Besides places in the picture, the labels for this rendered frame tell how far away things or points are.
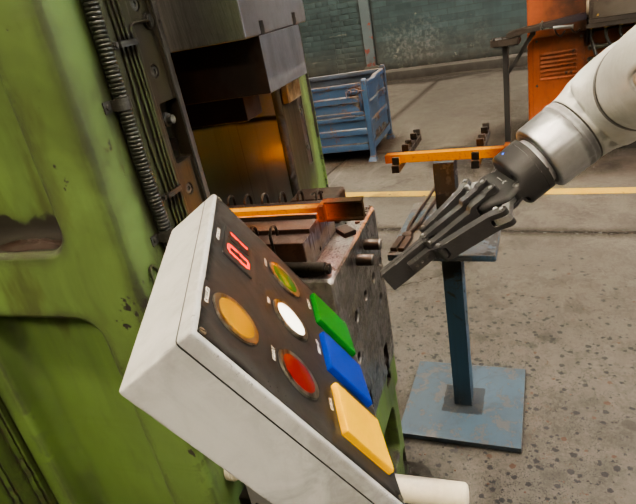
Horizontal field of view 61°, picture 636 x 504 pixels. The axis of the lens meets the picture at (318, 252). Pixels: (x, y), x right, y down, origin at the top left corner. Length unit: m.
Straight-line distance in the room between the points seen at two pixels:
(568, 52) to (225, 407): 4.27
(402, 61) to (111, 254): 8.36
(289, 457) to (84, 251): 0.51
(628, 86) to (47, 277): 0.83
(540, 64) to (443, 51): 4.40
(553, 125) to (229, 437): 0.49
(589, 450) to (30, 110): 1.75
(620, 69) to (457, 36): 8.21
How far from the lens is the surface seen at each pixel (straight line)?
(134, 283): 0.86
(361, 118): 4.90
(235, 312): 0.49
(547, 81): 4.60
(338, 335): 0.71
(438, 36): 8.86
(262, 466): 0.50
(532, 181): 0.70
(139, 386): 0.45
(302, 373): 0.53
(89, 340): 1.09
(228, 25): 0.94
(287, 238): 1.10
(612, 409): 2.13
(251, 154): 1.44
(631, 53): 0.59
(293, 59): 1.10
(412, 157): 1.51
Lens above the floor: 1.40
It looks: 25 degrees down
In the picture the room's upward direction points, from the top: 11 degrees counter-clockwise
